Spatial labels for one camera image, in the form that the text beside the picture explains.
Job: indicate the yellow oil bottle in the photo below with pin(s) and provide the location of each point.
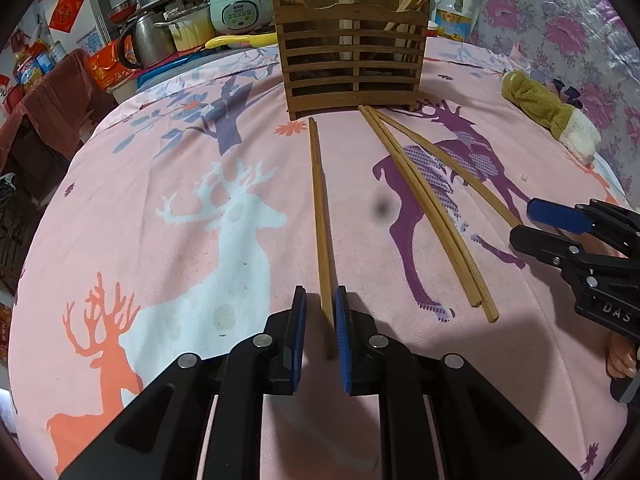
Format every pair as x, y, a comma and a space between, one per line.
27, 67

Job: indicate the blue lidded storage box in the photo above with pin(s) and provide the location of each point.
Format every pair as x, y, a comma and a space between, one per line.
150, 82

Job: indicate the person's right hand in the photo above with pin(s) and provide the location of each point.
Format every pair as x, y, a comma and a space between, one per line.
620, 360

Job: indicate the yellow plastic rice scoop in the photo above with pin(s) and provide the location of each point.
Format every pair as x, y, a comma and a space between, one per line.
240, 40

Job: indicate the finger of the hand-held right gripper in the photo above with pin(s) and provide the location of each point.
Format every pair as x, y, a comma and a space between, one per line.
540, 244
555, 212

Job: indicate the floral purple wall fabric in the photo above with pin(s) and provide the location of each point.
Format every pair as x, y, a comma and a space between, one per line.
565, 25

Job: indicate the green and cream plush cloth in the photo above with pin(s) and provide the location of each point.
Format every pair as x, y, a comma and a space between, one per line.
545, 105

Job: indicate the red diamond paper decoration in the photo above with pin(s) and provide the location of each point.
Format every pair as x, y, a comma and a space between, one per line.
66, 11

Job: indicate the steel electric kettle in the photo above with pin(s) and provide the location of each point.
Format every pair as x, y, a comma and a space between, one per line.
147, 40

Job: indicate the orange printed box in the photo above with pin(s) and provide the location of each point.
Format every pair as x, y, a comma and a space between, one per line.
107, 67

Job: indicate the slatted wooden chopstick holder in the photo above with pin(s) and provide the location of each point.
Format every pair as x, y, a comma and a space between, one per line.
350, 70

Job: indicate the dark purple cloth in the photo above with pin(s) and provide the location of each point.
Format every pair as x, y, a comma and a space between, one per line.
565, 94

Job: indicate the steel mixing bowl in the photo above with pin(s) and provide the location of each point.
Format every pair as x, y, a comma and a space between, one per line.
122, 10

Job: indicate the steel pot cream contents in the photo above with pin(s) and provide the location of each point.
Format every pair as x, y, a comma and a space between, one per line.
187, 32

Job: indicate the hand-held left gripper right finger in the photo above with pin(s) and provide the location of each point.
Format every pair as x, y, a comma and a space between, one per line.
344, 340

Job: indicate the pink deer printed tablecloth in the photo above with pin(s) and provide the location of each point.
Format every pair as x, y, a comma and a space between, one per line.
200, 240

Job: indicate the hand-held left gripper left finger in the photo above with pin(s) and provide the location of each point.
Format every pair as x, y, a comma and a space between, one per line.
298, 340

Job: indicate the white electric rice cooker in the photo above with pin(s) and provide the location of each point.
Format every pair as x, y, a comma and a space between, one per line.
240, 7

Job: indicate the clear cooking oil bottle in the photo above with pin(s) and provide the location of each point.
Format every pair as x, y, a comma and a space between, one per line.
457, 15

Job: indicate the bamboo chopsticks pair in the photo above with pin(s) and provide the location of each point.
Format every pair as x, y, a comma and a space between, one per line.
435, 210

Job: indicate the red cloth covered table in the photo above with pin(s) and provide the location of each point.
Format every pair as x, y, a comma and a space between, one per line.
55, 105

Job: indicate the blue labelled tin can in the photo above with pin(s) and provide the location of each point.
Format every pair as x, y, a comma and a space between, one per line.
50, 57

